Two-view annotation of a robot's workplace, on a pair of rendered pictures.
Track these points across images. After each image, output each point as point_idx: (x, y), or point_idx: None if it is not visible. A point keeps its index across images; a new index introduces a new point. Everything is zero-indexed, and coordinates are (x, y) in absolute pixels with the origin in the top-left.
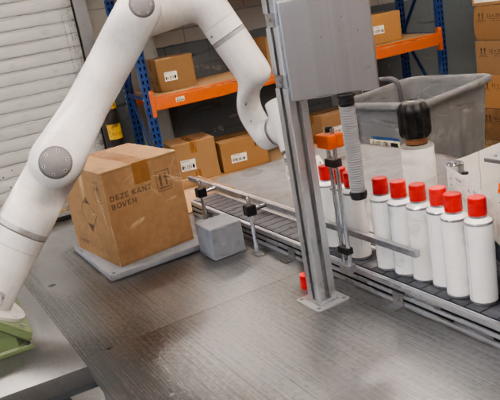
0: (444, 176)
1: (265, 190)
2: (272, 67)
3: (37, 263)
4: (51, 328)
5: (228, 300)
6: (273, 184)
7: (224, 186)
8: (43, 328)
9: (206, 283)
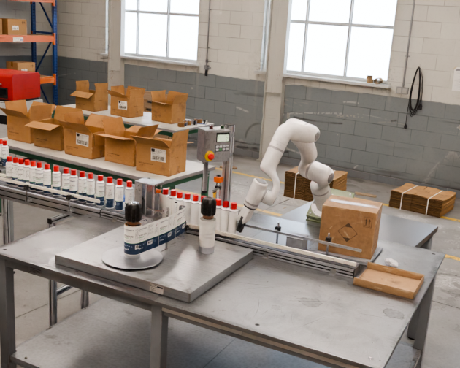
0: (212, 274)
1: (342, 290)
2: (233, 150)
3: (387, 244)
4: (312, 224)
5: (259, 233)
6: (347, 297)
7: (317, 239)
8: (316, 224)
9: (278, 237)
